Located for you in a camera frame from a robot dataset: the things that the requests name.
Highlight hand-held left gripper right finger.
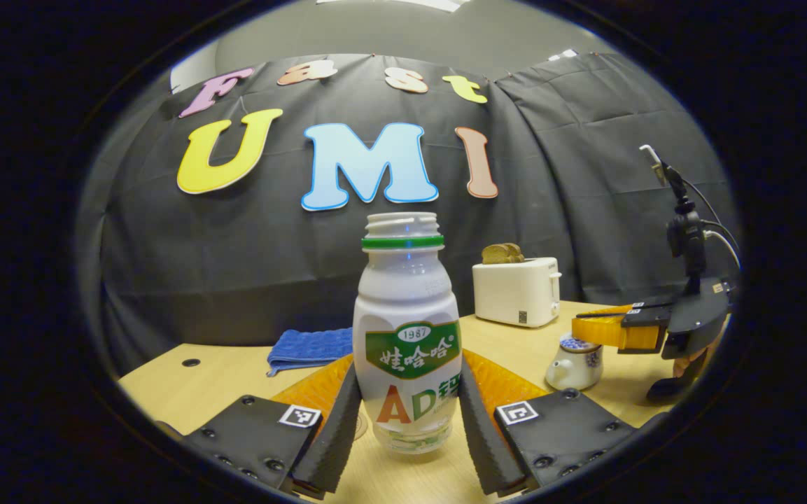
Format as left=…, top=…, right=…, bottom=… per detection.
left=458, top=349, right=638, bottom=498

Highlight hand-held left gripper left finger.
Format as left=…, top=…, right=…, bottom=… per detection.
left=181, top=353, right=363, bottom=499

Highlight white blue teacup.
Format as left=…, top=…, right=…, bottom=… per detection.
left=545, top=335, right=604, bottom=391

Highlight white water bottle green label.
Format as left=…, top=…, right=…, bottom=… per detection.
left=352, top=212, right=462, bottom=454

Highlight blue folded cloth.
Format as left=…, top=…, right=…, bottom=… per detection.
left=267, top=328, right=354, bottom=377

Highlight cream white toaster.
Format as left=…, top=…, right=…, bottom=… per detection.
left=472, top=257, right=562, bottom=328

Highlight black backdrop cloth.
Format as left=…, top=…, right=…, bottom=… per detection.
left=78, top=52, right=740, bottom=372

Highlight ceiling light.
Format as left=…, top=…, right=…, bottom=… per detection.
left=316, top=0, right=470, bottom=13

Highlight white cable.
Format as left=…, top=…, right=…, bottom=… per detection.
left=704, top=230, right=741, bottom=270

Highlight black cable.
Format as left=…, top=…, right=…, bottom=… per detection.
left=683, top=178, right=727, bottom=235

